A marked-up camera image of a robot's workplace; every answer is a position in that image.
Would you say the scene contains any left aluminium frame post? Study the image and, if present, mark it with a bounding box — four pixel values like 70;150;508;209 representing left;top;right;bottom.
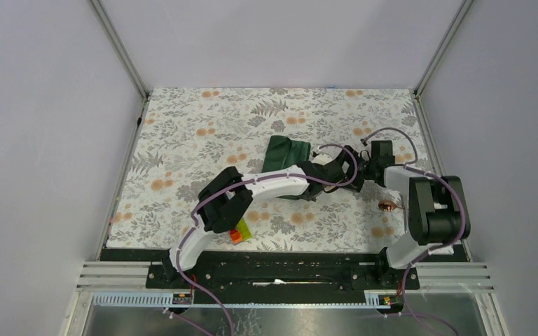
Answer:
87;0;149;100

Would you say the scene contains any dark green cloth napkin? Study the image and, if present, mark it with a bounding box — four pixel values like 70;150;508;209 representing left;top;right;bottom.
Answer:
258;135;315;201

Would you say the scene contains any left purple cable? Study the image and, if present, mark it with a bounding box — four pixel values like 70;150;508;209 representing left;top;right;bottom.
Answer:
174;143;359;336

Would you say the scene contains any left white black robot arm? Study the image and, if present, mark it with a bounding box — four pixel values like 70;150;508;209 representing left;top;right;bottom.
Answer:
162;150;359;288

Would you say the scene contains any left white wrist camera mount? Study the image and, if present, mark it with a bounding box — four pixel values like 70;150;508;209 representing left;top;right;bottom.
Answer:
311;153;333;166

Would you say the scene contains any copper spoon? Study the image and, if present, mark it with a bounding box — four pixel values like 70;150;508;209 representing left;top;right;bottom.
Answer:
378;199;406;212

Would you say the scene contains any right aluminium frame post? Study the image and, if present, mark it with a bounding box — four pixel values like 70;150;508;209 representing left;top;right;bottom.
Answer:
413;0;475;97

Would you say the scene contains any aluminium frame post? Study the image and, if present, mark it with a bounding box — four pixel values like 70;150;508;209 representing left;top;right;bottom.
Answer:
87;0;149;100
413;0;475;97

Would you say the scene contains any purple cable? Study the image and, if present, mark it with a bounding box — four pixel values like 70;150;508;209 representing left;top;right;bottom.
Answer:
361;127;467;336
174;143;359;336

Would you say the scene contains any colourful toy brick assembly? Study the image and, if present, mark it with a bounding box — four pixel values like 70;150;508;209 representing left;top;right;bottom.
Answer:
228;218;252;245

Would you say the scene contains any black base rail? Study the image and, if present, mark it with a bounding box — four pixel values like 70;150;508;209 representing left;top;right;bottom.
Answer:
99;248;473;306

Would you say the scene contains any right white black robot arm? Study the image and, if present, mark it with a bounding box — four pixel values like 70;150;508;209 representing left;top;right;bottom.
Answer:
361;141;471;288

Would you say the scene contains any silver table knife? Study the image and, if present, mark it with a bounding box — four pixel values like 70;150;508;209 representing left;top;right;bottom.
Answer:
401;195;409;232

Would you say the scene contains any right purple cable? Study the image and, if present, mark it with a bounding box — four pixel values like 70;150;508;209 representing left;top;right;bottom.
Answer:
361;127;467;336

